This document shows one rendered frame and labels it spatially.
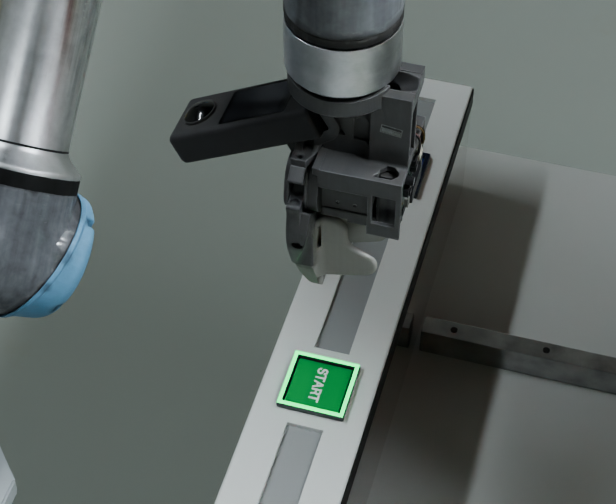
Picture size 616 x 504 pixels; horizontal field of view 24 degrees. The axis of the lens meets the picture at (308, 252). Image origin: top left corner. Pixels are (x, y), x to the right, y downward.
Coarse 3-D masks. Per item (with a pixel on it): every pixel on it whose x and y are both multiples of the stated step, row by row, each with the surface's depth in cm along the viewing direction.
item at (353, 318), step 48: (432, 96) 143; (432, 144) 139; (432, 192) 134; (384, 240) 131; (336, 288) 127; (384, 288) 126; (288, 336) 123; (336, 336) 123; (384, 336) 123; (288, 432) 117; (336, 432) 116; (240, 480) 113; (288, 480) 114; (336, 480) 113
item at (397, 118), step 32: (416, 64) 94; (320, 96) 91; (384, 96) 92; (416, 96) 93; (352, 128) 95; (384, 128) 94; (416, 128) 99; (288, 160) 97; (320, 160) 96; (352, 160) 96; (384, 160) 96; (416, 160) 98; (288, 192) 98; (320, 192) 98; (352, 192) 96; (384, 192) 96; (384, 224) 98
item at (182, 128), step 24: (216, 96) 101; (240, 96) 99; (264, 96) 98; (288, 96) 96; (192, 120) 99; (216, 120) 98; (240, 120) 97; (264, 120) 96; (288, 120) 95; (312, 120) 95; (192, 144) 99; (216, 144) 99; (240, 144) 98; (264, 144) 97
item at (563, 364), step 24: (432, 336) 137; (456, 336) 137; (480, 336) 137; (504, 336) 137; (480, 360) 138; (504, 360) 137; (528, 360) 136; (552, 360) 135; (576, 360) 135; (600, 360) 135; (576, 384) 137; (600, 384) 136
